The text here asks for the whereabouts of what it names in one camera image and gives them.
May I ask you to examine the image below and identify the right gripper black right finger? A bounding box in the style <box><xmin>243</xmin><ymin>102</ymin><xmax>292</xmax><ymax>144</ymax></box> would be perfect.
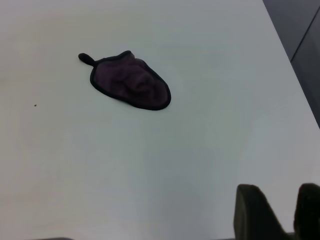
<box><xmin>293</xmin><ymin>182</ymin><xmax>320</xmax><ymax>240</ymax></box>

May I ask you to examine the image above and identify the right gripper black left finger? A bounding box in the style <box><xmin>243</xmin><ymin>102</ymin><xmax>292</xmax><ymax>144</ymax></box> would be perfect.
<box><xmin>233</xmin><ymin>183</ymin><xmax>291</xmax><ymax>240</ymax></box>

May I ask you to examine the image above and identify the purple cloth with black trim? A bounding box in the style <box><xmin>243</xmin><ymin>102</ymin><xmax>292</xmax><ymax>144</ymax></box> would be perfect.
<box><xmin>78</xmin><ymin>50</ymin><xmax>172</xmax><ymax>111</ymax></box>

